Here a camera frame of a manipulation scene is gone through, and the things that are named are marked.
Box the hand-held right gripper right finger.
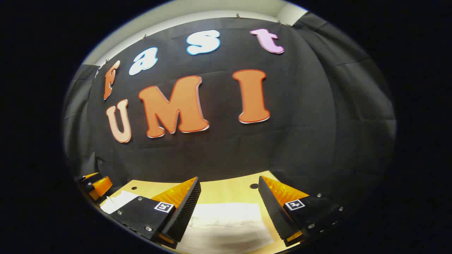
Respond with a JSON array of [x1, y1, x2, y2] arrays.
[[258, 175, 345, 247]]

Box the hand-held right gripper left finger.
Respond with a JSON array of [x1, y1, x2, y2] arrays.
[[109, 176, 202, 248]]

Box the white jeans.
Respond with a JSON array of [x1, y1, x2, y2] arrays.
[[100, 190, 275, 254]]

